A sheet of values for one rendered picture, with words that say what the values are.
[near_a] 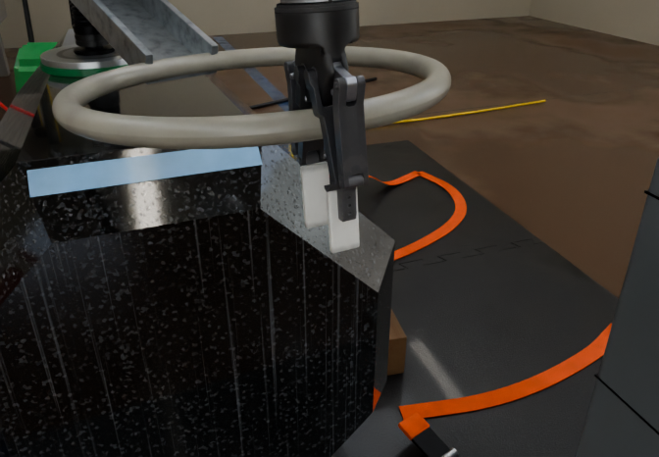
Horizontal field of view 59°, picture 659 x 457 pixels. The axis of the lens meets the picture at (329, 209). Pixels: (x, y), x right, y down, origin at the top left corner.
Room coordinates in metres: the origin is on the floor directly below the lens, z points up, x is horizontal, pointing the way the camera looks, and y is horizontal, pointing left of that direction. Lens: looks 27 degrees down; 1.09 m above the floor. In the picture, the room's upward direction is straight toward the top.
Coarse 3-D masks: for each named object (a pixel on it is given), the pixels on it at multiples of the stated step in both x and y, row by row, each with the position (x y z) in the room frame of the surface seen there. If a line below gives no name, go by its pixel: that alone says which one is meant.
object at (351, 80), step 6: (336, 66) 0.50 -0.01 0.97; (336, 72) 0.49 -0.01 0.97; (342, 72) 0.49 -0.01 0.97; (348, 78) 0.48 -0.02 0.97; (354, 78) 0.48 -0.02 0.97; (348, 84) 0.48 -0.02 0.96; (354, 84) 0.48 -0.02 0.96; (330, 90) 0.49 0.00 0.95; (348, 90) 0.48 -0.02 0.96; (354, 90) 0.48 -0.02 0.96; (348, 96) 0.48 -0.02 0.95; (354, 96) 0.48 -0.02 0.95
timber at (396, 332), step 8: (392, 312) 1.27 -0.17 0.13; (392, 320) 1.24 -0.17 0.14; (392, 328) 1.20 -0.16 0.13; (400, 328) 1.20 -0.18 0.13; (392, 336) 1.17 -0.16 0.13; (400, 336) 1.17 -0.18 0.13; (392, 344) 1.16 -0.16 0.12; (400, 344) 1.16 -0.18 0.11; (392, 352) 1.16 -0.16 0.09; (400, 352) 1.16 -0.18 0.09; (392, 360) 1.16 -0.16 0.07; (400, 360) 1.16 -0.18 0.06; (392, 368) 1.16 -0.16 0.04; (400, 368) 1.16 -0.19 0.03
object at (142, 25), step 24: (72, 0) 1.12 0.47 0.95; (96, 0) 1.03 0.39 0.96; (120, 0) 1.15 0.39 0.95; (144, 0) 1.13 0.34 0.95; (96, 24) 1.02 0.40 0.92; (120, 24) 0.95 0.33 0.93; (144, 24) 1.07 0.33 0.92; (168, 24) 1.06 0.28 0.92; (192, 24) 1.00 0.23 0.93; (120, 48) 0.95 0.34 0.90; (144, 48) 0.89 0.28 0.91; (168, 48) 1.00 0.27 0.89; (192, 48) 0.99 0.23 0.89; (216, 48) 0.94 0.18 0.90; (216, 72) 0.95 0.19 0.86
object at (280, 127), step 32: (160, 64) 0.89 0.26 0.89; (192, 64) 0.92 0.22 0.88; (224, 64) 0.94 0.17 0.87; (256, 64) 0.96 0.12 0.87; (352, 64) 0.92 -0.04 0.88; (384, 64) 0.87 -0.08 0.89; (416, 64) 0.79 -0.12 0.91; (64, 96) 0.65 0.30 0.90; (96, 96) 0.76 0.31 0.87; (384, 96) 0.56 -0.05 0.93; (416, 96) 0.58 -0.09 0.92; (96, 128) 0.54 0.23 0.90; (128, 128) 0.52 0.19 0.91; (160, 128) 0.51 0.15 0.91; (192, 128) 0.50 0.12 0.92; (224, 128) 0.50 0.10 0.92; (256, 128) 0.50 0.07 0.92; (288, 128) 0.50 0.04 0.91; (320, 128) 0.51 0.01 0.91
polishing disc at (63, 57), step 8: (56, 48) 1.28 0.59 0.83; (64, 48) 1.28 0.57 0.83; (72, 48) 1.28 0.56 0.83; (40, 56) 1.20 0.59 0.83; (48, 56) 1.20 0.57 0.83; (56, 56) 1.20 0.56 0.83; (64, 56) 1.20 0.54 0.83; (72, 56) 1.20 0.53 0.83; (80, 56) 1.20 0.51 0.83; (88, 56) 1.20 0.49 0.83; (96, 56) 1.20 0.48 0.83; (104, 56) 1.20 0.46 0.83; (112, 56) 1.20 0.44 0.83; (120, 56) 1.20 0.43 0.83; (48, 64) 1.16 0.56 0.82; (56, 64) 1.15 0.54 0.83; (64, 64) 1.14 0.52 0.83; (72, 64) 1.14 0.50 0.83; (80, 64) 1.14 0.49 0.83; (88, 64) 1.14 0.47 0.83; (96, 64) 1.15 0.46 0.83; (104, 64) 1.15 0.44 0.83; (112, 64) 1.16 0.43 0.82; (120, 64) 1.17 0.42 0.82
